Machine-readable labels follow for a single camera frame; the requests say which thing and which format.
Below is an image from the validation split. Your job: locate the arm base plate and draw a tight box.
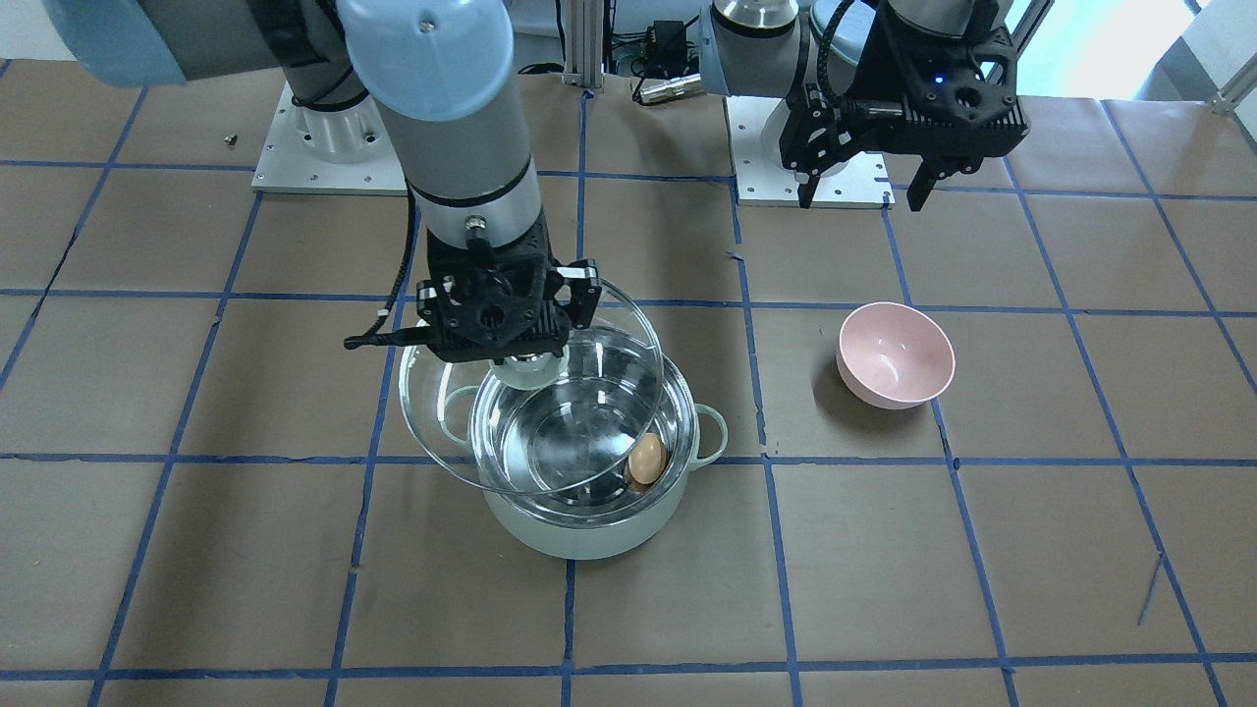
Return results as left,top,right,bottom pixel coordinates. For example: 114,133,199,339
727,96,897,209
251,86,406,196

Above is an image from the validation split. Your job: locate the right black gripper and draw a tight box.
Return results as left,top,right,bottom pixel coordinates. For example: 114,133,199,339
414,221,602,364

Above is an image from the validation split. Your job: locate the pale green electric pot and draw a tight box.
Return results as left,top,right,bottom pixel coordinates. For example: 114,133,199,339
437,326,729,560

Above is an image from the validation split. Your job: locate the black power adapter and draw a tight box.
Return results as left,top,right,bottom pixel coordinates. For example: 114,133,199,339
644,20,688,53

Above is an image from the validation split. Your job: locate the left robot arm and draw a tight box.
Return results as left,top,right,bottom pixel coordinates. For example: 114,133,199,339
696,1,1031,211

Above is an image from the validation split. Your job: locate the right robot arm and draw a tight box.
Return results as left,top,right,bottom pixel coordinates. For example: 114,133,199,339
44,1,602,364

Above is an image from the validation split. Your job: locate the brown egg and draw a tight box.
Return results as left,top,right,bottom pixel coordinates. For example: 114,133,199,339
626,431,667,486

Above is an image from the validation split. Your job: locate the glass pot lid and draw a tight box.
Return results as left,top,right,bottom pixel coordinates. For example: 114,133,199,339
397,283,666,496

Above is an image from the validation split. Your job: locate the pink bowl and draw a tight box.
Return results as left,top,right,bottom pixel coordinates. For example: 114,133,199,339
836,301,957,410

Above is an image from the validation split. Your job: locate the aluminium frame post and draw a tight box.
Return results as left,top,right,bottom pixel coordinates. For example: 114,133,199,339
556,1,610,94

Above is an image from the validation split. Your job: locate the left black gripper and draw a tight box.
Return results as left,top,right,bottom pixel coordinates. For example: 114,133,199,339
781,26,1031,213

